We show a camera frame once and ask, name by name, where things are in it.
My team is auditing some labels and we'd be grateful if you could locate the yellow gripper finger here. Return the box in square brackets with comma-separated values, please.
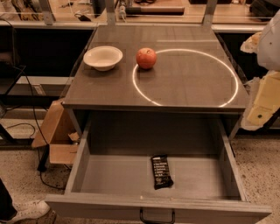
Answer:
[240, 31, 262, 53]
[241, 71, 280, 130]

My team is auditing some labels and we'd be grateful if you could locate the black rxbar chocolate wrapper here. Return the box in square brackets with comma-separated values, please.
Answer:
[150, 155, 173, 190]

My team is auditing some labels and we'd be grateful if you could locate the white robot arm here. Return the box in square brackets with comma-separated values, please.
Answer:
[241, 10, 280, 130]

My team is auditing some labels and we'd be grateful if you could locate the grey counter cabinet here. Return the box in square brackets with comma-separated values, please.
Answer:
[63, 24, 248, 130]

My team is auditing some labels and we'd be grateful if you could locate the grey open drawer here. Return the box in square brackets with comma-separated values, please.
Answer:
[46, 112, 271, 224]

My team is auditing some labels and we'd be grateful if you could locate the red apple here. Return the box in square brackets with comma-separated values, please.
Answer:
[136, 47, 157, 69]

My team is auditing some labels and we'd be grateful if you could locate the white ceramic bowl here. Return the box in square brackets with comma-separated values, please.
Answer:
[83, 45, 123, 72]

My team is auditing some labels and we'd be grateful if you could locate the brown cardboard box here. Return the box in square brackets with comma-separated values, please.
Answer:
[31, 100, 81, 165]

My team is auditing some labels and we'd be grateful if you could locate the white sneaker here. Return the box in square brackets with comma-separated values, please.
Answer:
[0, 200, 50, 224]

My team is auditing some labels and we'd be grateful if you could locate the dark trouser leg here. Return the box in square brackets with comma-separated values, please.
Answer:
[0, 179, 17, 221]

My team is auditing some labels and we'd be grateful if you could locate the black drawer handle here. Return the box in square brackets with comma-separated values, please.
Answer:
[139, 208, 176, 224]

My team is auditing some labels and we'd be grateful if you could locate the black floor cable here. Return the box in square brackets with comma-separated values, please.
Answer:
[0, 17, 69, 191]

